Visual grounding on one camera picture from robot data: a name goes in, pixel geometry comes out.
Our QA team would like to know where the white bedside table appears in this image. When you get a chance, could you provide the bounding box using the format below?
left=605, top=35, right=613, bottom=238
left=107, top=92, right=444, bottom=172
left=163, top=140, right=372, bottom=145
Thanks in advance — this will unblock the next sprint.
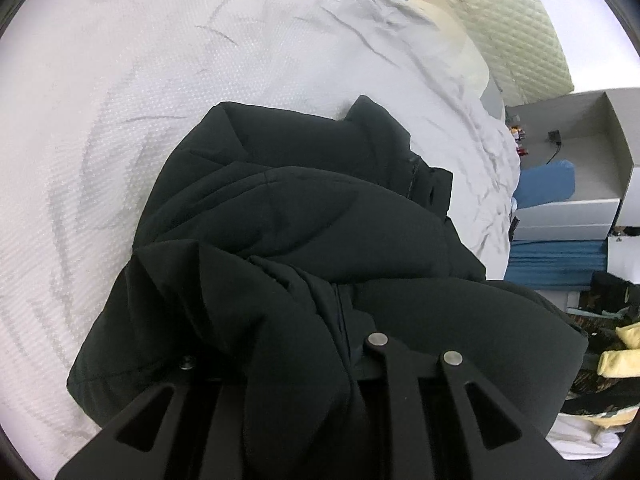
left=512, top=198, right=622, bottom=242

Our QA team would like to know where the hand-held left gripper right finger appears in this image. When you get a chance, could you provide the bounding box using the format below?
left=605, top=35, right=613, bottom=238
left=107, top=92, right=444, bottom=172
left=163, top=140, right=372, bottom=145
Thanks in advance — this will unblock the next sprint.
left=350, top=332, right=563, bottom=480

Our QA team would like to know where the black puffer jacket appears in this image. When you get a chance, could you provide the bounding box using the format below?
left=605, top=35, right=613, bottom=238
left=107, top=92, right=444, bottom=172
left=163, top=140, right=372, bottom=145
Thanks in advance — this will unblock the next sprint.
left=66, top=95, right=590, bottom=480

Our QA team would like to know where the bed with white textured sheet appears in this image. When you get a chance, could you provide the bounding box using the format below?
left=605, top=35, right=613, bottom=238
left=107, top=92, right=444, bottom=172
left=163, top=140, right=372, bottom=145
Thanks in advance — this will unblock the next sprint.
left=0, top=0, right=521, bottom=480

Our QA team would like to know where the blue curtain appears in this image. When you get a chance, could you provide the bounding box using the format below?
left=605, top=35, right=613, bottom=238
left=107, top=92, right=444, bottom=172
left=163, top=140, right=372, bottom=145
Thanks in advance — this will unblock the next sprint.
left=505, top=239, right=609, bottom=292

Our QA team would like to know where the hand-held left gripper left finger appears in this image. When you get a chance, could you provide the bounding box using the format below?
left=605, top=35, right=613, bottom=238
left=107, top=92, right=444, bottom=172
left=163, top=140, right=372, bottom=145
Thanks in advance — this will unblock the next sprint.
left=55, top=355, right=251, bottom=480

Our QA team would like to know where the cream quilted headboard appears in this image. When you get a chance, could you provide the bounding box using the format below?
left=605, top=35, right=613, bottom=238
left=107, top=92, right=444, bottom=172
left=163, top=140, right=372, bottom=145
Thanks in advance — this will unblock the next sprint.
left=385, top=0, right=574, bottom=109

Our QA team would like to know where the black charger plug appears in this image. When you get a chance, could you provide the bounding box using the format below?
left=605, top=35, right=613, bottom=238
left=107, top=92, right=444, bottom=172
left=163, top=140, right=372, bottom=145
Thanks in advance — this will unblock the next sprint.
left=546, top=130, right=564, bottom=167

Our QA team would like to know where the pile of clothes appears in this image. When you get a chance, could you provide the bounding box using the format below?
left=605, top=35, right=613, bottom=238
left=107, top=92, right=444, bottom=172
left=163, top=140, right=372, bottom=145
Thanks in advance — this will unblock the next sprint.
left=564, top=225, right=640, bottom=432

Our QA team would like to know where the grey white nightstand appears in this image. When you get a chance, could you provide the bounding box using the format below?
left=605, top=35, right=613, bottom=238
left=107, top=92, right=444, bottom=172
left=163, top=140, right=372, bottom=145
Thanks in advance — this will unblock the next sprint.
left=505, top=89, right=640, bottom=283

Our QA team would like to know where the group of small bottles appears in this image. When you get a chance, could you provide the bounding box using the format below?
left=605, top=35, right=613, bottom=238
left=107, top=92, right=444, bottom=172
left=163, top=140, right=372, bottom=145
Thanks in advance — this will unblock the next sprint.
left=508, top=121, right=529, bottom=157

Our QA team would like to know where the white cloth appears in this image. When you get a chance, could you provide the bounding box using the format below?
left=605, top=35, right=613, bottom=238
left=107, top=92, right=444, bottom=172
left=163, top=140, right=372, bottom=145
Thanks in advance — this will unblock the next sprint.
left=545, top=409, right=629, bottom=462

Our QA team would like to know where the blue cloth on nightstand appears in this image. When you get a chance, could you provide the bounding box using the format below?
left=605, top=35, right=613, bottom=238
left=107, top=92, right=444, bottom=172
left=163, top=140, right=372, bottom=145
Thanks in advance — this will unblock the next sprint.
left=512, top=160, right=577, bottom=209

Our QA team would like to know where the grey duvet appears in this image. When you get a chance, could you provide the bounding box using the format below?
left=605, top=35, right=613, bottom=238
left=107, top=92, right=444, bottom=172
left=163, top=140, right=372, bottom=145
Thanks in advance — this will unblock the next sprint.
left=190, top=0, right=521, bottom=277

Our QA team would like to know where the cream pillow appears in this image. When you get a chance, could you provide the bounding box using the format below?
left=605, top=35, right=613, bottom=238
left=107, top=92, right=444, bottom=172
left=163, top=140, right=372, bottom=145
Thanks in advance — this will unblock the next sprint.
left=409, top=0, right=507, bottom=122

